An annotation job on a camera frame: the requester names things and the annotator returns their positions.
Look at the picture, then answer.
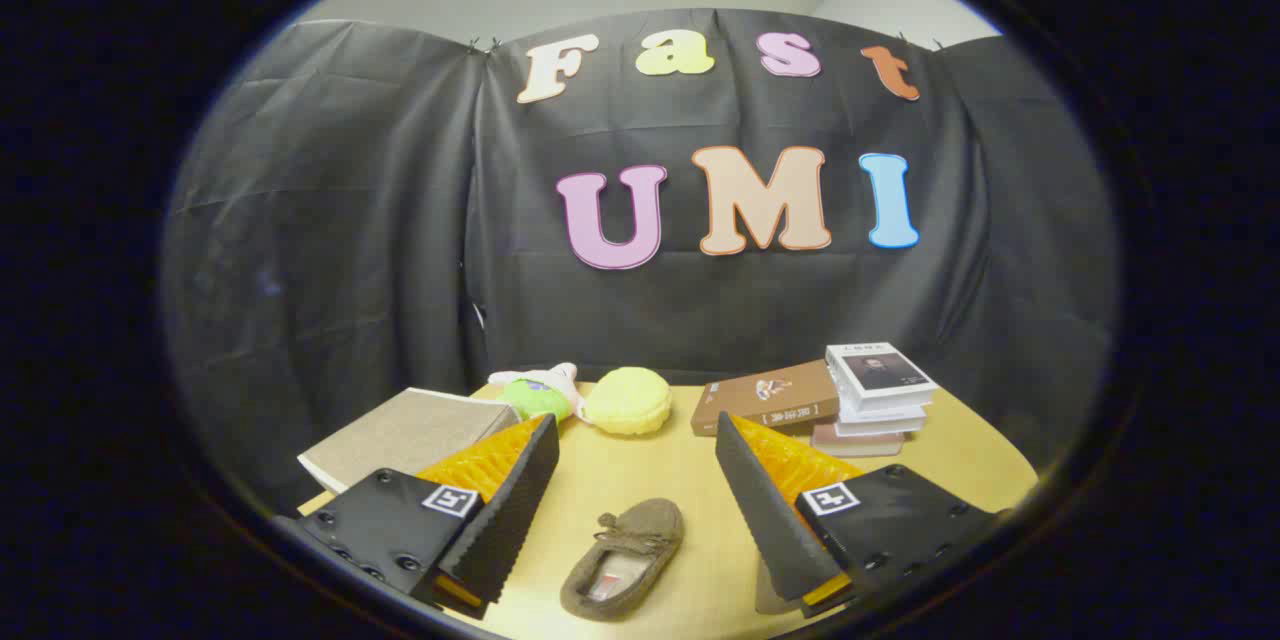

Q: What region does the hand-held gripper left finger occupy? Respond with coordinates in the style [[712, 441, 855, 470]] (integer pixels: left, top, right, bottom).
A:
[[297, 413, 561, 621]]

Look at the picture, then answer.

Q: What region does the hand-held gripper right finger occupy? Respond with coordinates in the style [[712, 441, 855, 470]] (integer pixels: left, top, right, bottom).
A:
[[715, 410, 1001, 619]]

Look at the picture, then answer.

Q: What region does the pink and green starfish plush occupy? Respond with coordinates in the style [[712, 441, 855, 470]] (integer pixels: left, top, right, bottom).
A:
[[488, 362, 581, 423]]

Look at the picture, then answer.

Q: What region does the pinkish brown book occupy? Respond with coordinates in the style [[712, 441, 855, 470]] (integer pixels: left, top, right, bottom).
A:
[[812, 423, 906, 458]]

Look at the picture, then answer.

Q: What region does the brown hardcover book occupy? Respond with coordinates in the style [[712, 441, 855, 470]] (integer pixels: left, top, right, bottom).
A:
[[690, 360, 841, 437]]

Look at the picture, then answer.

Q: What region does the thin white book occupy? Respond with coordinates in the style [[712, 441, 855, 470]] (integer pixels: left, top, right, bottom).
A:
[[838, 400, 933, 425], [835, 414, 927, 438]]

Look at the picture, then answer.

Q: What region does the yellow round plush cushion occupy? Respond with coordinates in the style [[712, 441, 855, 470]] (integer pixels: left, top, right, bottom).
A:
[[583, 367, 673, 437]]

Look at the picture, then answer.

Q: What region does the white book with portrait cover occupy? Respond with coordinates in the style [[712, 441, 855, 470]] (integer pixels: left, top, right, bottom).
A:
[[826, 342, 938, 413]]

